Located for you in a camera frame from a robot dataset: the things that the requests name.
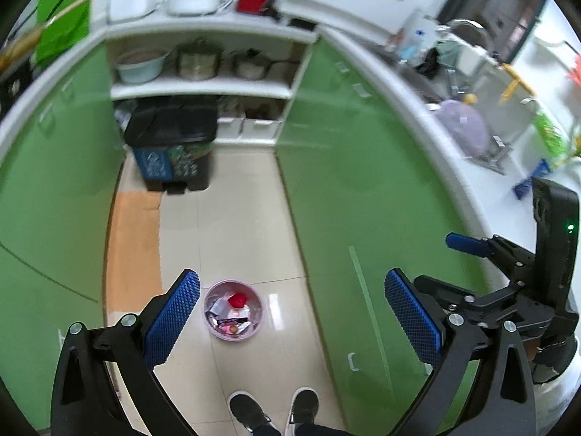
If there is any pink small waste basket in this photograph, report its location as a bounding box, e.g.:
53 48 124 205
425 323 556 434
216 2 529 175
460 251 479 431
203 279 264 343

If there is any white square container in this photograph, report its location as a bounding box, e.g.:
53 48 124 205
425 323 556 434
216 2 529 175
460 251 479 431
108 0 162 24

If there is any red cloth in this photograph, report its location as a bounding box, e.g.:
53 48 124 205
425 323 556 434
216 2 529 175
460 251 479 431
227 292 248 309

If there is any cardboard floor mat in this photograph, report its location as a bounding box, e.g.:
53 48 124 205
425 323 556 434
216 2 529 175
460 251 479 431
104 191 162 312

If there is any stainless steel sink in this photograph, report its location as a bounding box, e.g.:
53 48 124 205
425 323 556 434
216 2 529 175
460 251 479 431
400 63 539 174

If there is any left black shoe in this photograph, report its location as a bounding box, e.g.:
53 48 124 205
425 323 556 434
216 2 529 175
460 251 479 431
227 391 272 434

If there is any steel faucet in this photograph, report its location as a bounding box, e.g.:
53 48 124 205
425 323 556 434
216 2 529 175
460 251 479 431
435 19 496 55

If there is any pale blue basin on shelf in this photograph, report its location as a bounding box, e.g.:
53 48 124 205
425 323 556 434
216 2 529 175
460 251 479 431
115 48 169 85

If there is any purple plastic basin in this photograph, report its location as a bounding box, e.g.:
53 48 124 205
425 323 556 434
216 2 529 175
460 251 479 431
435 100 491 158

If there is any black shoe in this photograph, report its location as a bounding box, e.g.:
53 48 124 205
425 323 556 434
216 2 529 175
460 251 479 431
284 387 319 436
227 391 272 434

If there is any steel pot on shelf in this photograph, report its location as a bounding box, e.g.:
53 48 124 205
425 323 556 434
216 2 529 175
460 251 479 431
229 48 300 81
176 37 224 82

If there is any black blue trash bin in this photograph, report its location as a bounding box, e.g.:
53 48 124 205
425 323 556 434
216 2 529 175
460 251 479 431
123 96 219 192

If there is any blue patterned vase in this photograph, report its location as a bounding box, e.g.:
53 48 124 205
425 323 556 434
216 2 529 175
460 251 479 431
512 158 552 200

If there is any right black shoe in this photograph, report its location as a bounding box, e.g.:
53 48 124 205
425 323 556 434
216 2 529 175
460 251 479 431
284 387 319 436

